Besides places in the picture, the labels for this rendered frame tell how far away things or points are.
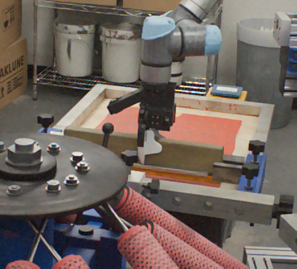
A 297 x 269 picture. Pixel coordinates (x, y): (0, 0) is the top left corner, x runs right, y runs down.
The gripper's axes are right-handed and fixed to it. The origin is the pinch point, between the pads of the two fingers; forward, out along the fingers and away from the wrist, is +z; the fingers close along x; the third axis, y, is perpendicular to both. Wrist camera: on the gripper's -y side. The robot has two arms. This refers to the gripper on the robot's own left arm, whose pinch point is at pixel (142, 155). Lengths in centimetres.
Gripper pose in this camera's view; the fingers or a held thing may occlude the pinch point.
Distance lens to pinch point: 201.7
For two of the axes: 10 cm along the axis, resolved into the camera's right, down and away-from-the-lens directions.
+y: 9.7, 1.2, -1.9
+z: -0.6, 9.4, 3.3
